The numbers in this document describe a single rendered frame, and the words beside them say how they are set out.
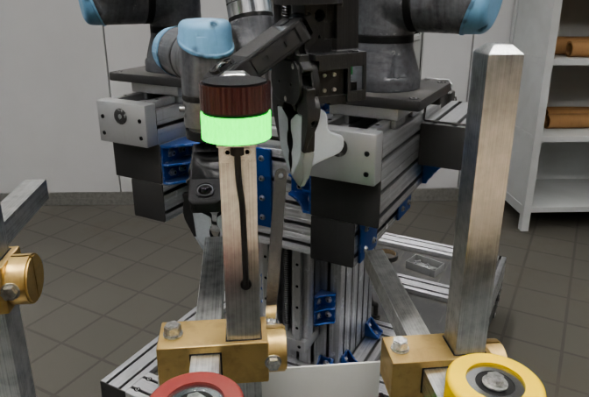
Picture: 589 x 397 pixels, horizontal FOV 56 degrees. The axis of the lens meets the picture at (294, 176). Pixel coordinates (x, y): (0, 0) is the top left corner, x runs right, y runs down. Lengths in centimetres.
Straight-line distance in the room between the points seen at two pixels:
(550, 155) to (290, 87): 307
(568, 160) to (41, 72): 304
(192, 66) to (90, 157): 264
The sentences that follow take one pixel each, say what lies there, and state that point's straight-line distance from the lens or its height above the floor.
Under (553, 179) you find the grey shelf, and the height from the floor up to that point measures 13.
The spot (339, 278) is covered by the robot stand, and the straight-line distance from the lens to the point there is 144.
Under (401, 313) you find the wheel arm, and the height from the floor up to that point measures 82.
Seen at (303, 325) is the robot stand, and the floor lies 40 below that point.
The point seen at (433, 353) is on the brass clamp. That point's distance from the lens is 67.
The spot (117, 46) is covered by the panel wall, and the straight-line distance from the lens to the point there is 321.
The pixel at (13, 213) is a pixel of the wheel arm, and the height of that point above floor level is 96.
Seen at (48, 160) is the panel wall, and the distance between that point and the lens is 348.
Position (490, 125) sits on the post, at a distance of 57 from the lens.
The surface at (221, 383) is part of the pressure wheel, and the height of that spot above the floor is 91.
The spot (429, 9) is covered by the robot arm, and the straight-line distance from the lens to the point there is 99.
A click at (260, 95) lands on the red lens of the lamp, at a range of 45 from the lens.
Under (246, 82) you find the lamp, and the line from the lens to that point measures 46.
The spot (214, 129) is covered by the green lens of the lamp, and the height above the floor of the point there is 111.
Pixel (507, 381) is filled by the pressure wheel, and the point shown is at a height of 90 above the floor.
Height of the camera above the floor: 122
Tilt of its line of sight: 19 degrees down
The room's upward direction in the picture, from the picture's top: straight up
